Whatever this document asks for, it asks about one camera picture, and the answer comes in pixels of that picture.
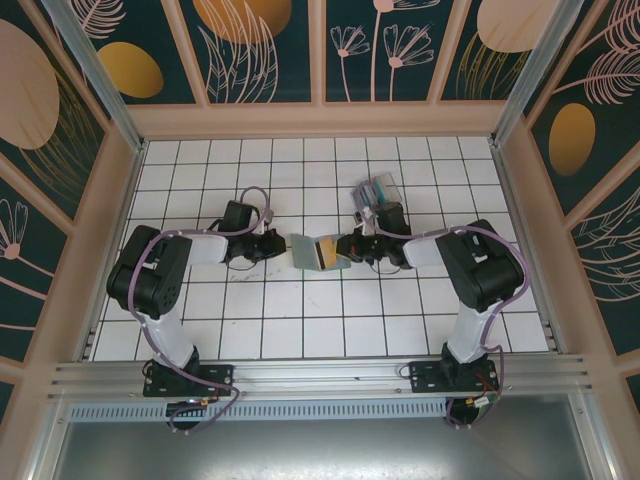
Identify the teal credit card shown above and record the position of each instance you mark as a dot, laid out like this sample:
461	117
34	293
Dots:
384	192

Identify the clear acrylic card box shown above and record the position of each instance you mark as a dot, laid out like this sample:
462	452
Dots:
394	184

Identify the gold credit card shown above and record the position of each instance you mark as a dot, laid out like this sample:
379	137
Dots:
327	250

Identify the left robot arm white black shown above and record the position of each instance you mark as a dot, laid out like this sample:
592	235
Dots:
150	280

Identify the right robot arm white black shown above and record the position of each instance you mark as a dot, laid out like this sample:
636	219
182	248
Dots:
480	270

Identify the black controller box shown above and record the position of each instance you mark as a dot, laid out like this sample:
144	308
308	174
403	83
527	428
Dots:
185	416

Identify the green circuit board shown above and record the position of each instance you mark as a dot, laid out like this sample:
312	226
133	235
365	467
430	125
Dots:
484	404

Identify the grey metal sheet panel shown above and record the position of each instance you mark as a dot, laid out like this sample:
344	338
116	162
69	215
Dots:
320	455

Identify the aluminium mounting rail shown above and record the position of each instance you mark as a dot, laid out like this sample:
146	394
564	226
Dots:
320	377

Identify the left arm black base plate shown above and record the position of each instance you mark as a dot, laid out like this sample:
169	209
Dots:
220	377

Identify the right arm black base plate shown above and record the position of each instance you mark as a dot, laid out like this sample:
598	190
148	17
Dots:
425	377

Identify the aluminium frame post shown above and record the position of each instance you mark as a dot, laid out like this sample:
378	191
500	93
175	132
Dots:
537	75
95	75

